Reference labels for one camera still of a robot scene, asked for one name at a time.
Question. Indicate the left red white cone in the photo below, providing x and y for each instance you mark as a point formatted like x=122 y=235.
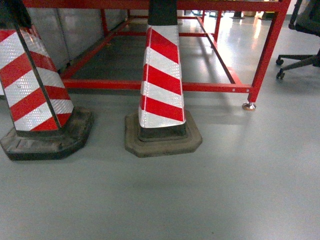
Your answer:
x=46 y=124

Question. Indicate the right red white cone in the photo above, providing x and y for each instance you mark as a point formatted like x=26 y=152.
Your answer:
x=161 y=126

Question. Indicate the red metal frame table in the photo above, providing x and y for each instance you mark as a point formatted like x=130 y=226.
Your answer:
x=203 y=58

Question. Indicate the red white cone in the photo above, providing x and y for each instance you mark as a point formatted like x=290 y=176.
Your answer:
x=46 y=124
x=161 y=126

